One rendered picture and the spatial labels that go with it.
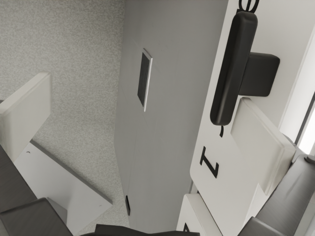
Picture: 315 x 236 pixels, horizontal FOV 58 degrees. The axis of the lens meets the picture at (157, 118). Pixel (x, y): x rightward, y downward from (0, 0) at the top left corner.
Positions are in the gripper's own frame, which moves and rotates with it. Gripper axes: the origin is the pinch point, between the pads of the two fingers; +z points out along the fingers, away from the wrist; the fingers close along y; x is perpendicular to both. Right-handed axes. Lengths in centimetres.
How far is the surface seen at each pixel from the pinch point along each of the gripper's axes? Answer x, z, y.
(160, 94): -9.7, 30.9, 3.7
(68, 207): -87, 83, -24
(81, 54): -18, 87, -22
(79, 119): -45, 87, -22
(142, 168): -29.0, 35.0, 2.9
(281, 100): 2.1, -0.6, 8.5
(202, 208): -13.8, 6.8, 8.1
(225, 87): 2.4, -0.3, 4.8
